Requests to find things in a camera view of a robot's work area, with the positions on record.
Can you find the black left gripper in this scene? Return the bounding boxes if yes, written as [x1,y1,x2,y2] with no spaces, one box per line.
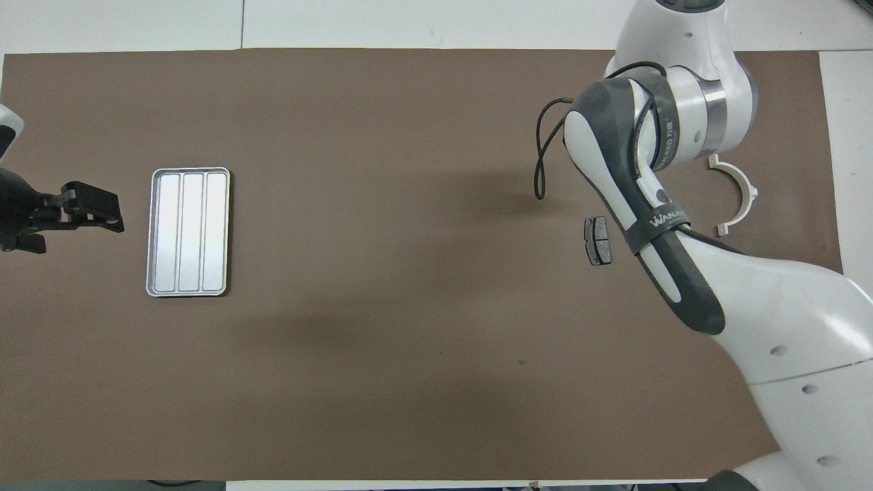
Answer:
[0,167,126,254]

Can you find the silver metal tray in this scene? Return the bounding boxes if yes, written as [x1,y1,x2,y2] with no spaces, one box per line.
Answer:
[145,167,231,298]

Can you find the brown table mat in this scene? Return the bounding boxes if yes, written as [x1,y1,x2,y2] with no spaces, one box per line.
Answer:
[0,48,841,482]

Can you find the small grey brake pad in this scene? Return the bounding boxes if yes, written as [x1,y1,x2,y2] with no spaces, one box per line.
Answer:
[584,216,613,267]

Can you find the white curved plastic bracket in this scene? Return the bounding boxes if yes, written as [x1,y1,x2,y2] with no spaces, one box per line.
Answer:
[708,154,759,237]

